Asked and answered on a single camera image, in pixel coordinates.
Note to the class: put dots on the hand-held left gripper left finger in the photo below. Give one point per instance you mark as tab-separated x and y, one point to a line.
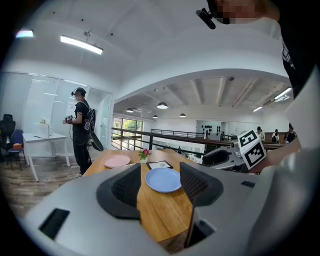
82	215

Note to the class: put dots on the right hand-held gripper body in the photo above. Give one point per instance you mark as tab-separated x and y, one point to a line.
251	150

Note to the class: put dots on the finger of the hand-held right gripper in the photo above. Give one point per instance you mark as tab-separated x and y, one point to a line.
216	157

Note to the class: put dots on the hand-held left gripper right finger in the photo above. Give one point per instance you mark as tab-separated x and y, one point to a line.
225	205

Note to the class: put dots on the blue big plate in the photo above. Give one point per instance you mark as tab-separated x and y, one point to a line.
162	180

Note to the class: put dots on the pink big plate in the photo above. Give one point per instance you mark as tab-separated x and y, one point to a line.
116	160

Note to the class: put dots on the person's right forearm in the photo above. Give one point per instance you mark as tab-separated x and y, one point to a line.
282	156

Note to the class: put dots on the long ceiling light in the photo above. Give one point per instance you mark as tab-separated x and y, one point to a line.
257	108
81	44
283	93
24	33

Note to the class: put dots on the black pendant lamp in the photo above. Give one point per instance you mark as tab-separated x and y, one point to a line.
129	110
182	115
155	116
162	106

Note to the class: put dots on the black framed picture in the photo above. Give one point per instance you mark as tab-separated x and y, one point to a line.
160	165

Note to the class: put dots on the small potted pink flower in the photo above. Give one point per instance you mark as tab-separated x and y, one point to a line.
144	155

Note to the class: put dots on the white desk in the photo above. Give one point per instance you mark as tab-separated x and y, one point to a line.
45	137

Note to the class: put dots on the large glass window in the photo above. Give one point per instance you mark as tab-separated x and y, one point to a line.
127	130

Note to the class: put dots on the white box appliance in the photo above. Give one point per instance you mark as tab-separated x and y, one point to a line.
42	130

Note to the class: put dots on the small orange box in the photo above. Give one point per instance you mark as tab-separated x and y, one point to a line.
17	146

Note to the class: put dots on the blue chair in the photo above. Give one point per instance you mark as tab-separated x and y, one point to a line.
16	140

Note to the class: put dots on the white paper sign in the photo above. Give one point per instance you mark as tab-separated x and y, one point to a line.
71	108

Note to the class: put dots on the black office chair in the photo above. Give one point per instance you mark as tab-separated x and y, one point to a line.
7	127

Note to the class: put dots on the person's black clothing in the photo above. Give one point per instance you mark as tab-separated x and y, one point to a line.
300	37

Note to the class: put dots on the person's head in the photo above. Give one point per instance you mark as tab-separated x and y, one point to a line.
247	12

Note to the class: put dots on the small ceiling fixture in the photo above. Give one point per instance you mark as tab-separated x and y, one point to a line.
87	33

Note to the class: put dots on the black head-mounted camera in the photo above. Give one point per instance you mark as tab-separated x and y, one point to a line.
206	18

